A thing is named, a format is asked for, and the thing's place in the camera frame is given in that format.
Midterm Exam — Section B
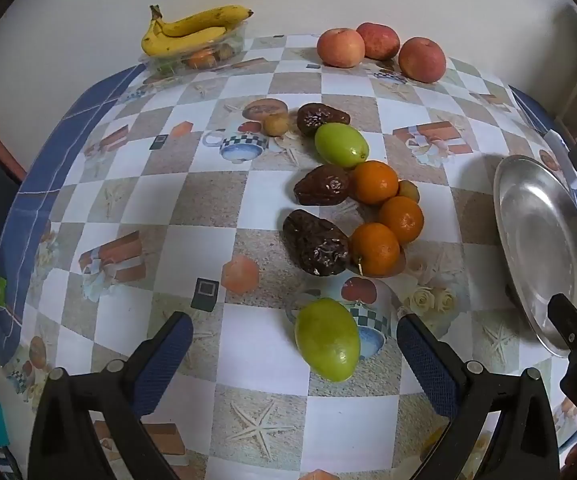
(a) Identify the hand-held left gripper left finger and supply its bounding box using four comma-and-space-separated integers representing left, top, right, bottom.
27, 311, 194, 480

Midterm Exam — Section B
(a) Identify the green jujube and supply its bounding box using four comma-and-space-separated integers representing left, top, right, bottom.
315, 123, 369, 167
295, 298, 361, 382

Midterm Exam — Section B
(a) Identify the red apple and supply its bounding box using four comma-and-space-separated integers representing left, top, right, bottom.
399, 37, 447, 83
357, 22, 400, 60

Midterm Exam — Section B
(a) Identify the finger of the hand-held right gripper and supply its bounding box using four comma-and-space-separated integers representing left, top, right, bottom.
547, 293, 577, 361

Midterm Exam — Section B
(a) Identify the peach left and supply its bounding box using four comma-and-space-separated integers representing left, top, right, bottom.
317, 28, 366, 68

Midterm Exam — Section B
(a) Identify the clear plastic container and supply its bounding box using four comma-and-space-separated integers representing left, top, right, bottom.
143, 25, 246, 75

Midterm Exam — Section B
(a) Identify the dark brown date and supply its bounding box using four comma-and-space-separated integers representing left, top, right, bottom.
297, 103, 351, 137
293, 164, 352, 206
282, 210, 350, 277

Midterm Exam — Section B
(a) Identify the orange tangerine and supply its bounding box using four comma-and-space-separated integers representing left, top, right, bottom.
351, 160, 400, 205
350, 222, 401, 277
379, 196, 425, 245

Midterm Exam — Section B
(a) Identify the yellow banana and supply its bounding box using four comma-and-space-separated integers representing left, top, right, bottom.
149, 4, 254, 38
141, 20, 229, 57

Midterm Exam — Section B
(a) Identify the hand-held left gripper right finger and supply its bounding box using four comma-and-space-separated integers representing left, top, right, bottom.
397, 312, 562, 480

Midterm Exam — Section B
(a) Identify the round metal plate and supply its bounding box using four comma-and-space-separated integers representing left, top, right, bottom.
493, 155, 577, 358

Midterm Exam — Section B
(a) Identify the small orange fruit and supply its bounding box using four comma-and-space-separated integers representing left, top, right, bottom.
187, 50, 218, 70

